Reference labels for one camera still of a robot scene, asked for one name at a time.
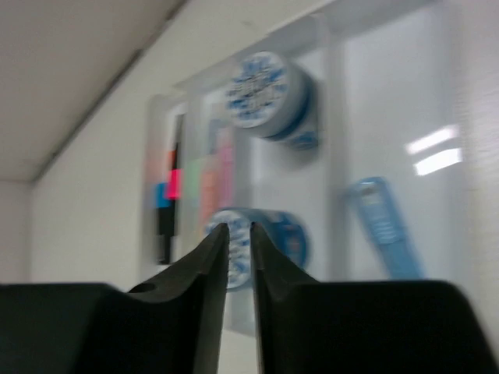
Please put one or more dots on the orange cap black highlighter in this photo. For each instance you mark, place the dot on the orange cap black highlighter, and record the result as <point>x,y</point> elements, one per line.
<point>172,160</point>

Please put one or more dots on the pink cap black highlighter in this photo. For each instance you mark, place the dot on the pink cap black highlighter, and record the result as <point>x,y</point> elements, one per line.
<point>174,182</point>

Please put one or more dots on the purple cap pastel highlighter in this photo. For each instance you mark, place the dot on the purple cap pastel highlighter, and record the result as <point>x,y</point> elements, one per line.
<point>225,156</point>

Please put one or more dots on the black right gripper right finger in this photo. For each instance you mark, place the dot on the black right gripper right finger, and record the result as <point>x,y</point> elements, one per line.
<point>409,326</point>

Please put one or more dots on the green cap pastel highlighter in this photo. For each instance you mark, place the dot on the green cap pastel highlighter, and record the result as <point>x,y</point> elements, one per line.
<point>191,182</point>

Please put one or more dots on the blue correction tape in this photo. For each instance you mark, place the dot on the blue correction tape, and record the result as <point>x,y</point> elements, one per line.
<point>385,230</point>

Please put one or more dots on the blue cap black highlighter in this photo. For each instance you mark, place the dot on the blue cap black highlighter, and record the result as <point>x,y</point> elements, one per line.
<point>162,205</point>

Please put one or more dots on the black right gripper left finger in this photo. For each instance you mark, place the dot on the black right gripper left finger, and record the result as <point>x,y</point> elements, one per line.
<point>170,323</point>

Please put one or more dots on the white compartment organizer tray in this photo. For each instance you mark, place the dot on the white compartment organizer tray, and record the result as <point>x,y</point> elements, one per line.
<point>409,92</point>

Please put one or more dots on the blue cap pastel highlighter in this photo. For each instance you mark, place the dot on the blue cap pastel highlighter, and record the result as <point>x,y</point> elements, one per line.
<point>214,127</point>

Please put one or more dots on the peach cap pastel highlighter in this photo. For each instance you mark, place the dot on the peach cap pastel highlighter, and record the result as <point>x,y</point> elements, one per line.
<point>208,189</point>

